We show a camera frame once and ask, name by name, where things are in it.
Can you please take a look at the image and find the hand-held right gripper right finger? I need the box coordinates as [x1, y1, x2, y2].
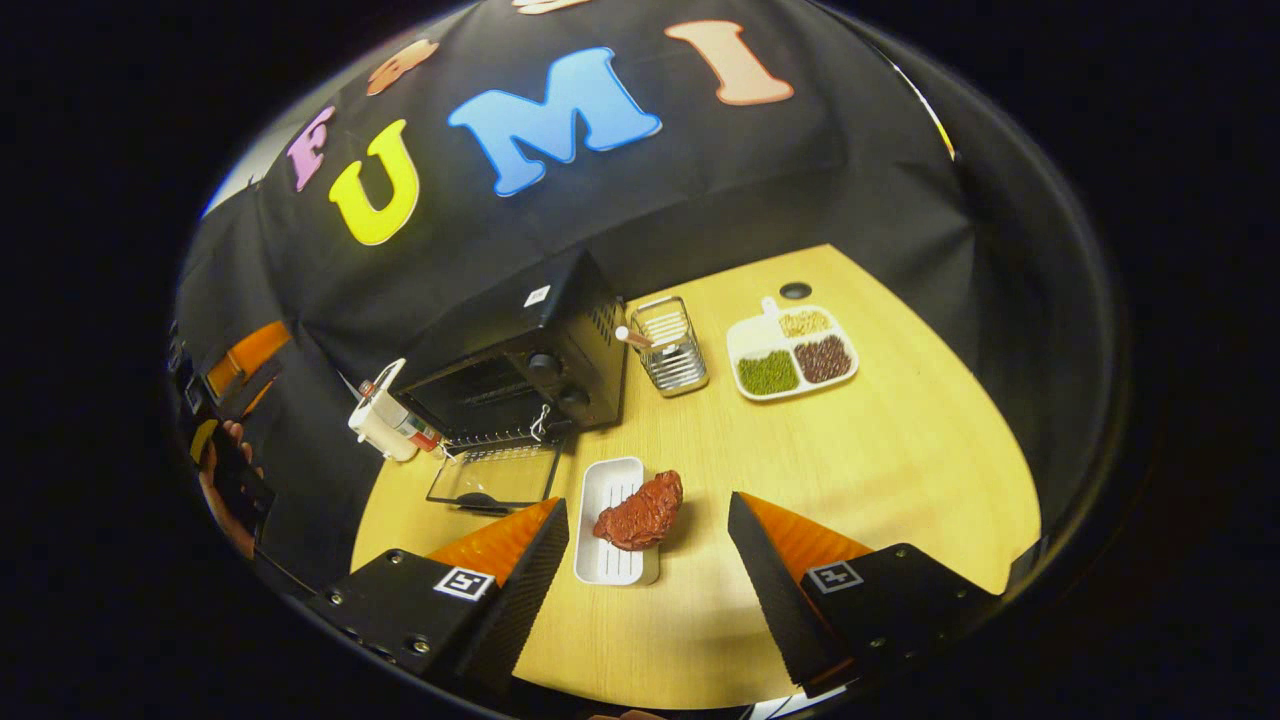
[726, 490, 1003, 701]

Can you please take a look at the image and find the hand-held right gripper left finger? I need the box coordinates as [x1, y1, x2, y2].
[303, 496, 571, 696]

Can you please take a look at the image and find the reddish brown meat piece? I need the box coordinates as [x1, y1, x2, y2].
[592, 470, 685, 552]

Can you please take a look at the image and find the black electric oven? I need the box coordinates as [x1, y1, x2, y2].
[395, 248, 629, 516]

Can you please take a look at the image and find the white toaster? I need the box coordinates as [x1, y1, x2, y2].
[347, 357, 421, 464]

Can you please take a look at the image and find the white ribbed tray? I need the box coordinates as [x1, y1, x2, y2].
[574, 456, 662, 587]

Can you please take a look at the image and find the red label plastic bottle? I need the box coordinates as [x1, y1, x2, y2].
[385, 395, 443, 453]

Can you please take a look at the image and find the green beans heap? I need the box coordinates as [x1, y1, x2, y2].
[738, 350, 801, 397]

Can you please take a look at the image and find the dark red beans heap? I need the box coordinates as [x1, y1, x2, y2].
[793, 335, 854, 385]

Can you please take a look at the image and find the white divided plate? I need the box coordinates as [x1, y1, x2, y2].
[726, 296, 860, 403]

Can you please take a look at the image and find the black backdrop cloth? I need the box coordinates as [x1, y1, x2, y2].
[170, 0, 1126, 601]

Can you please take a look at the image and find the metal wire utensil holder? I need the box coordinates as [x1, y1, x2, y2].
[630, 296, 710, 399]

